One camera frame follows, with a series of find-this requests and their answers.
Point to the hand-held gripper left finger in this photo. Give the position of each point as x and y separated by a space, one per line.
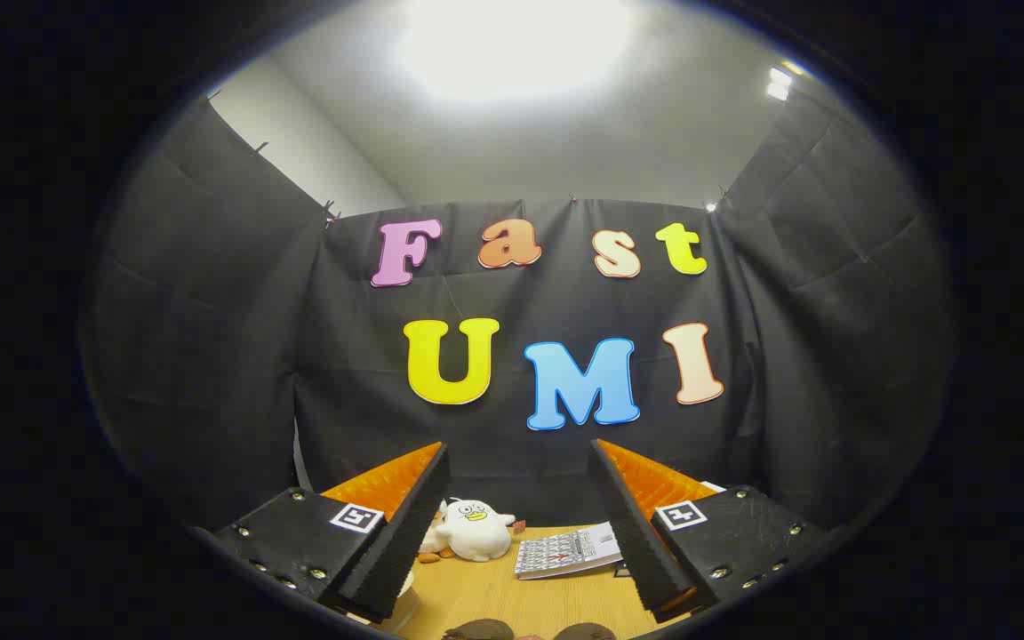
405 542

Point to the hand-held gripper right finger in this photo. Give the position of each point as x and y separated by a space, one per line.
636 533

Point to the cream fabric storage box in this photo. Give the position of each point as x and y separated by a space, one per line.
407 604

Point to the brown fuzzy shoe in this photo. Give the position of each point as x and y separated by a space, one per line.
585 632
476 630

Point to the white duck plush toy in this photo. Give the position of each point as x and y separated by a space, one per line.
475 533

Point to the white patterned cover book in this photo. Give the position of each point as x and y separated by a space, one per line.
565 553

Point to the black backdrop cloth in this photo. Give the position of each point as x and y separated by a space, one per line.
236 356

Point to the small ceiling lamp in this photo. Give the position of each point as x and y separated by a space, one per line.
779 82

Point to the large ceiling light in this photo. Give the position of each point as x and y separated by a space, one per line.
512 44

